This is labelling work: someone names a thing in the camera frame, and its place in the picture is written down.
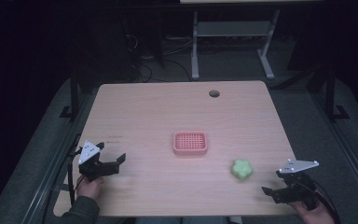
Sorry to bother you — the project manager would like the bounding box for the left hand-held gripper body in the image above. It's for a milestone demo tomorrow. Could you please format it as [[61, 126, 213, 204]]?
[[77, 139, 121, 183]]

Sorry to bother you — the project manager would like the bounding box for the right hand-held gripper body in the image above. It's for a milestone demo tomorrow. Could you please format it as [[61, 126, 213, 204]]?
[[275, 159, 320, 211]]

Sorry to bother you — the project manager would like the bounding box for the person's left hand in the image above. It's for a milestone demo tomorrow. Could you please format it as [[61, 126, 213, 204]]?
[[76, 175, 104, 201]]

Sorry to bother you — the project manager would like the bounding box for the person's right hand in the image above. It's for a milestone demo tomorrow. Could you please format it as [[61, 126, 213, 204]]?
[[290, 195, 337, 224]]

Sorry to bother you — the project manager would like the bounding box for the green flower-shaped soap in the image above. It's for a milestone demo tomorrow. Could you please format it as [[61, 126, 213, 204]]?
[[230, 159, 254, 181]]

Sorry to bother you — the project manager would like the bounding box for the black metal stand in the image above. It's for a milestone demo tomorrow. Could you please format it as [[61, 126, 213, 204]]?
[[322, 61, 351, 123], [59, 66, 82, 121]]

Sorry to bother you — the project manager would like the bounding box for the pink slotted soap dish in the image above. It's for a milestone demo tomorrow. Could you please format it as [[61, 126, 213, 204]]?
[[172, 131, 209, 157]]

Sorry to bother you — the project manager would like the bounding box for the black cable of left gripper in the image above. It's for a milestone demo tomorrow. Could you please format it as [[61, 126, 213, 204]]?
[[66, 133, 82, 207]]

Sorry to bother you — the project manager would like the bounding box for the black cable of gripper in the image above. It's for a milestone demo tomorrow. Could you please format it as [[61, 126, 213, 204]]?
[[66, 133, 82, 207], [301, 178, 341, 224]]

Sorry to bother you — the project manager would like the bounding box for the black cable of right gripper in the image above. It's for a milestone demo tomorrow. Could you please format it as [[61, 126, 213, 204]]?
[[301, 178, 341, 224]]

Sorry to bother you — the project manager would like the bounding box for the tangle of cables on floor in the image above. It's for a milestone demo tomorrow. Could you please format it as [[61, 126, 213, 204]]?
[[124, 31, 197, 84]]

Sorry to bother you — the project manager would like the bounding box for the white metal desk frame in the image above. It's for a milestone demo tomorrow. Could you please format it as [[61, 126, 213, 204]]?
[[190, 8, 282, 81]]

